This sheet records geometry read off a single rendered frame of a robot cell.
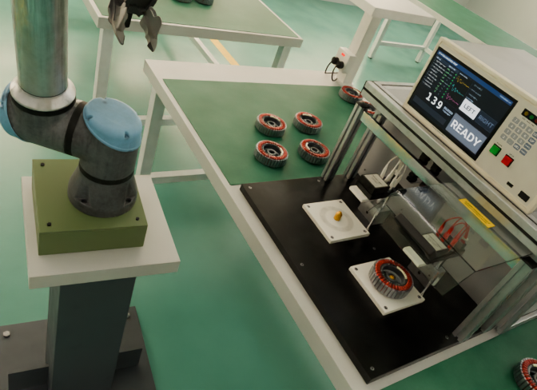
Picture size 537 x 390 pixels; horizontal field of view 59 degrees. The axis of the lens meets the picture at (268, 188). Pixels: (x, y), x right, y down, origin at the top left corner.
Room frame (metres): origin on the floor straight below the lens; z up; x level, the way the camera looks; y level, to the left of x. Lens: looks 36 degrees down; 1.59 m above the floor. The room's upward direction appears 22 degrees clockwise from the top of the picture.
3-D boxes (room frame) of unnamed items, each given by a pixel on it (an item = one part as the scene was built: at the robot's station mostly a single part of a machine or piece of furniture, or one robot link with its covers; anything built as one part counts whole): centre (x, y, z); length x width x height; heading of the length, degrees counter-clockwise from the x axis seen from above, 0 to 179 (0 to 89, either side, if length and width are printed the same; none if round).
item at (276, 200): (1.04, -0.31, 0.76); 0.64 x 0.47 x 0.02; 43
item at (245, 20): (2.91, 1.16, 0.38); 1.85 x 1.10 x 0.75; 43
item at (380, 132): (1.09, -0.37, 1.03); 0.62 x 0.01 x 0.03; 43
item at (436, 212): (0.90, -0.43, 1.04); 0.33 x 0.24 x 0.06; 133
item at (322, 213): (1.12, -0.22, 0.78); 0.15 x 0.15 x 0.01; 43
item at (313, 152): (1.45, -0.10, 0.77); 0.11 x 0.11 x 0.04
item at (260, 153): (1.33, 0.04, 0.77); 0.11 x 0.11 x 0.04
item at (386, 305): (0.94, -0.38, 0.78); 0.15 x 0.15 x 0.01; 43
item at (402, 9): (2.09, -0.11, 0.98); 0.37 x 0.35 x 0.46; 43
